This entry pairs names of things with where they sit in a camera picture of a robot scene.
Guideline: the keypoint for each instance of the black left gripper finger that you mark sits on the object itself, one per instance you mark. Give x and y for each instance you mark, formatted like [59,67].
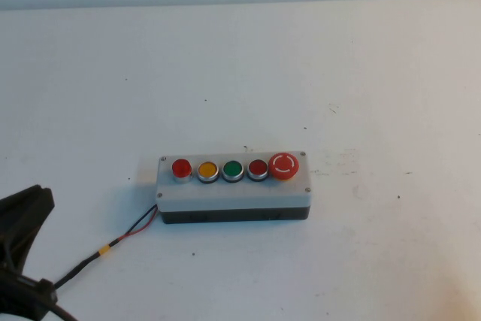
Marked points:
[34,219]
[19,200]

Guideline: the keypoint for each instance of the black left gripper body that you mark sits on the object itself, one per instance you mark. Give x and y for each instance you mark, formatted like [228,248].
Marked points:
[22,298]

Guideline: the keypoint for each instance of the yellow push button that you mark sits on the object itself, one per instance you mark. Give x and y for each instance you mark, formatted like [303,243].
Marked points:
[207,171]

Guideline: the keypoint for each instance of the grey push-button control box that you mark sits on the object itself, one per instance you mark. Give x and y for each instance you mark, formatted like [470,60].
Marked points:
[233,195]

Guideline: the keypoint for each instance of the green push button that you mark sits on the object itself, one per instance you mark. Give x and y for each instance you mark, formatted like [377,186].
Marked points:
[232,170]

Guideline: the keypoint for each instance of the red flat push button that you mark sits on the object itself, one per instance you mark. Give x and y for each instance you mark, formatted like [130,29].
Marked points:
[258,168]

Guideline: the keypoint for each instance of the red emergency stop mushroom button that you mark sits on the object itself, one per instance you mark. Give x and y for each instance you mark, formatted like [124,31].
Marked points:
[284,166]

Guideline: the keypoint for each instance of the red indicator lamp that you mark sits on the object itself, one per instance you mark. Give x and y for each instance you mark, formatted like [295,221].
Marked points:
[181,170]

